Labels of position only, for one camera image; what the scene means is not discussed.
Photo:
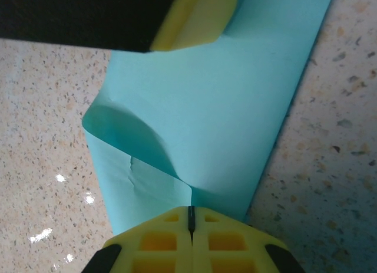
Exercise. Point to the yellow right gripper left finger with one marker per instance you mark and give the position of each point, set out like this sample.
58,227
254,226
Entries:
159,243

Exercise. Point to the light blue paper sheet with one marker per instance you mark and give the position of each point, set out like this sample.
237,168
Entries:
221,108

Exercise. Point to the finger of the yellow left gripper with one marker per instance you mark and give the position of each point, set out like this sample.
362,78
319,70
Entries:
88,13

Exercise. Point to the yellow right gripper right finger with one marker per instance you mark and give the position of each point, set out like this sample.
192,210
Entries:
226,243

